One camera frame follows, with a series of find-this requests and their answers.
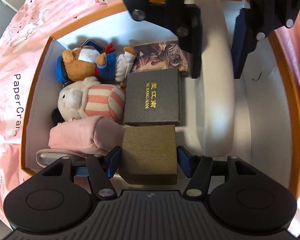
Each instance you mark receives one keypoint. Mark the white striped plush toy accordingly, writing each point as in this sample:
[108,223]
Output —
[89,97]

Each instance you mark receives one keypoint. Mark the gold gift box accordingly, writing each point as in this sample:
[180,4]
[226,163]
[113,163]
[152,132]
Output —
[149,155]

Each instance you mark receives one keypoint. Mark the brown sailor plush toy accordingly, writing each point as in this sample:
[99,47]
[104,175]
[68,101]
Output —
[79,63]

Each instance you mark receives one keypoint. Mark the blue framed phone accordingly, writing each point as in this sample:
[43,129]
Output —
[89,43]

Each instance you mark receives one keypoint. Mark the pink fabric pouch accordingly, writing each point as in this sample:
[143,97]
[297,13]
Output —
[95,135]

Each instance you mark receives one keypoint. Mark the dark grey gift box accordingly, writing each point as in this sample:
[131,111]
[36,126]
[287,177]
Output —
[152,98]

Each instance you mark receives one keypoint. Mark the illustrated card pack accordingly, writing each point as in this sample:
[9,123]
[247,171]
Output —
[159,56]

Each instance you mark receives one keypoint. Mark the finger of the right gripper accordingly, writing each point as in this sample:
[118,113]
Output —
[255,23]
[183,20]

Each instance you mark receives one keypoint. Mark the pink card wallet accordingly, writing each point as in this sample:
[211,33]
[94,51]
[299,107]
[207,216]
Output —
[45,157]

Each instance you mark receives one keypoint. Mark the pink printed duvet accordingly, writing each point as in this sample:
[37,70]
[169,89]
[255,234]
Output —
[21,46]

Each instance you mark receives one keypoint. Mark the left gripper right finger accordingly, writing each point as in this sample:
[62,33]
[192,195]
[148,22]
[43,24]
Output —
[197,169]

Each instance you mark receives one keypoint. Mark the orange cardboard storage box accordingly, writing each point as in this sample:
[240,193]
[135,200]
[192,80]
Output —
[266,122]

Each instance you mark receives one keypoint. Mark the white glasses case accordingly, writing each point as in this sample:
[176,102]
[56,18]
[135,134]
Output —
[208,102]

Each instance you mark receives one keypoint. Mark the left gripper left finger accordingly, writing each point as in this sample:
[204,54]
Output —
[100,170]

